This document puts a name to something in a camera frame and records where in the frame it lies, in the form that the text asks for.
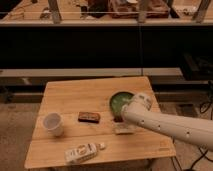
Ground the dark red pepper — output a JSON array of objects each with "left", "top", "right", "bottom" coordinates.
[{"left": 114, "top": 116, "right": 124, "bottom": 122}]

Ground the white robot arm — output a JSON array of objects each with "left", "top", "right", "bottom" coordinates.
[{"left": 121, "top": 93, "right": 213, "bottom": 151}]

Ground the white sponge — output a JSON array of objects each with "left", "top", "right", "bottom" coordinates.
[{"left": 114, "top": 122, "right": 135, "bottom": 135}]

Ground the green round bowl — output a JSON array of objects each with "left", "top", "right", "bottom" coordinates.
[{"left": 109, "top": 92, "right": 133, "bottom": 118}]

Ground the wooden folding table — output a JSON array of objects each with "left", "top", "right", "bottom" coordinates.
[{"left": 25, "top": 77, "right": 176, "bottom": 169}]

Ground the white plastic cup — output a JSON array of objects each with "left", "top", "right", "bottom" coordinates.
[{"left": 43, "top": 113, "right": 63, "bottom": 137}]

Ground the white milk carton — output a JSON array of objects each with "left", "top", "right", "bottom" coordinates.
[{"left": 65, "top": 142, "right": 106, "bottom": 165}]

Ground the long grey bench rail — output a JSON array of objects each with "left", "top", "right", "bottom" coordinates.
[{"left": 0, "top": 68, "right": 182, "bottom": 77}]

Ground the black cable on floor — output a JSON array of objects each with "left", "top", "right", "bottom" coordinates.
[{"left": 169, "top": 99, "right": 213, "bottom": 171}]

